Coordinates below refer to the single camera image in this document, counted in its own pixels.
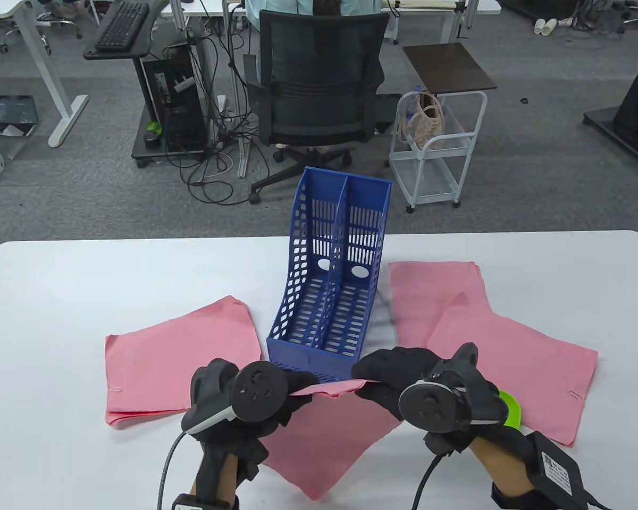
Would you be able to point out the person's left hand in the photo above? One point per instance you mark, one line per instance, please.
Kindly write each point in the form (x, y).
(244, 443)

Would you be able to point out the person's right hand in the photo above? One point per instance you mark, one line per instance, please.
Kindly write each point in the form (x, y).
(399, 366)

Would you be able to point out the pink paper stack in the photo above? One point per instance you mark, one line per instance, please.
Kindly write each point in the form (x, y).
(420, 297)
(181, 361)
(521, 361)
(329, 441)

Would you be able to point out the black right hand controller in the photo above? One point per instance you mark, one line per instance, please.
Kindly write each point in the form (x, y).
(428, 406)

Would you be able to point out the black hand controller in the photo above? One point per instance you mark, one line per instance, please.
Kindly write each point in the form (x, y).
(428, 406)
(258, 390)

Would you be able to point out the black left hand controller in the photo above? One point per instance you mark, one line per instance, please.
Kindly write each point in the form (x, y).
(258, 390)

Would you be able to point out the blue plastic file holder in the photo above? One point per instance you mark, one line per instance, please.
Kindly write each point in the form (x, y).
(297, 348)

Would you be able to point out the green plastic bowl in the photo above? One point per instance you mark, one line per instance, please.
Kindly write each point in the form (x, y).
(513, 411)

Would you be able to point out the pink handbag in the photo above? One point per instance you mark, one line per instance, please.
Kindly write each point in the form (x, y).
(428, 125)

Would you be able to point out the black mesh office chair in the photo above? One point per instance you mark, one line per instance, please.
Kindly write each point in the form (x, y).
(319, 122)

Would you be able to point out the white cart with brown top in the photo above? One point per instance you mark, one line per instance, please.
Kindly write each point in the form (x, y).
(446, 66)

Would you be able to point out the black round container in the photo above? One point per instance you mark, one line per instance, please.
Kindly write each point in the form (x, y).
(151, 141)

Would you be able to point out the small green object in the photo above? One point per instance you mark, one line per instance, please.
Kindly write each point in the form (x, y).
(153, 127)

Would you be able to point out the black computer tower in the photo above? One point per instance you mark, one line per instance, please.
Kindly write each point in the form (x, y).
(181, 111)

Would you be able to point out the white paper cup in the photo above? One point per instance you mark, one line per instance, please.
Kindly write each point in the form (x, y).
(551, 25)
(540, 26)

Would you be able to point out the long white desk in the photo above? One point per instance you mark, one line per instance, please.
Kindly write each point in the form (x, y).
(486, 5)

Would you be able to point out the dark teal open box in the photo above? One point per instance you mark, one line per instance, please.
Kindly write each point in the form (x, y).
(17, 109)

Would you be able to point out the black computer cart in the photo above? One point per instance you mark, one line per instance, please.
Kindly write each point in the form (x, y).
(114, 55)

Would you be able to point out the black keyboard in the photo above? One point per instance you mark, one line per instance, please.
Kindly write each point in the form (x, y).
(122, 24)

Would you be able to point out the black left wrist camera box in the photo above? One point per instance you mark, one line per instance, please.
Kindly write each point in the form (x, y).
(189, 503)

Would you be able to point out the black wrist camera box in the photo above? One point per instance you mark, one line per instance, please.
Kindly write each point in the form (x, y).
(189, 503)
(555, 467)

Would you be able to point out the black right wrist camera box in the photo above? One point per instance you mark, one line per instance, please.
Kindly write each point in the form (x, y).
(555, 467)

